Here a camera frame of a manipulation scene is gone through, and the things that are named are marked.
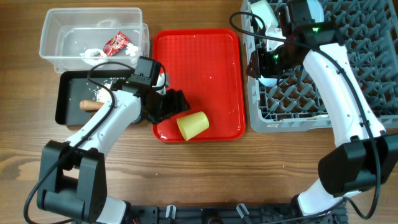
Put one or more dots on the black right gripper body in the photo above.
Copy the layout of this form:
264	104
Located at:
272	64

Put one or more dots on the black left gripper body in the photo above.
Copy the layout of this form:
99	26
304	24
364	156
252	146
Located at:
165	102

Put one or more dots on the yellow cup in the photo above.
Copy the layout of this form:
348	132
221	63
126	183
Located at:
192	125

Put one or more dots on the white rice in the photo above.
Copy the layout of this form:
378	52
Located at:
100	94

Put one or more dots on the green bowl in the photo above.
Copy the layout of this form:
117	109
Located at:
265	13

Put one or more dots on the small white tissue piece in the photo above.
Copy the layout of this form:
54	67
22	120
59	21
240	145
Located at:
131	50

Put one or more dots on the orange carrot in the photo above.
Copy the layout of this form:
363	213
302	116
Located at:
90	105

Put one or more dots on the light blue plate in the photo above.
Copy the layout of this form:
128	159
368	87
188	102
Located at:
316	11

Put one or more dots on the red snack wrapper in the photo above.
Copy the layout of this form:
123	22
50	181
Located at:
114	45

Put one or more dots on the light blue bowl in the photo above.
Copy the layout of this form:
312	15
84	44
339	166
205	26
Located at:
268	82

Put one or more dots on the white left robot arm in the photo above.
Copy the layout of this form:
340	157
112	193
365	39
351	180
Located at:
72	178

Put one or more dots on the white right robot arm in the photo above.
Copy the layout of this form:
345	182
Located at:
297	35

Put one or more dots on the black waste tray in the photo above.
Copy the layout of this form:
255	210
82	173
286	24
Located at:
73	88

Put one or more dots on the grey dishwasher rack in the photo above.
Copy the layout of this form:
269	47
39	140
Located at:
369	29

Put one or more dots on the red serving tray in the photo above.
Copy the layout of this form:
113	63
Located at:
206	65

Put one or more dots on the clear plastic bin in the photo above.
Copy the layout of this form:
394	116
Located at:
67	32

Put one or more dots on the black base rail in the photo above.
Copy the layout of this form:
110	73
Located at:
268	213

